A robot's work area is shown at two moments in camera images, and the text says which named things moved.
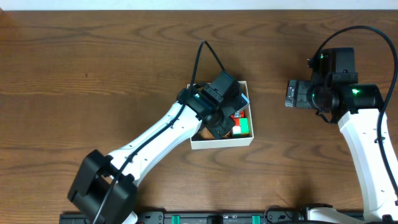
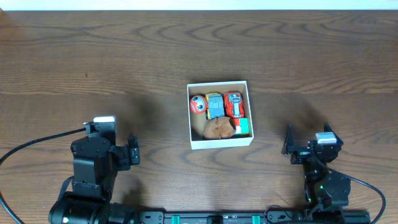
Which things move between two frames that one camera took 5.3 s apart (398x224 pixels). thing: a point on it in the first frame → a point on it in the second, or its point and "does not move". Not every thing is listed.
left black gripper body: [224, 125] → [127, 152]
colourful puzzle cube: [240, 127] does not move
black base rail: [215, 217] does not move
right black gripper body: [299, 94] → [304, 153]
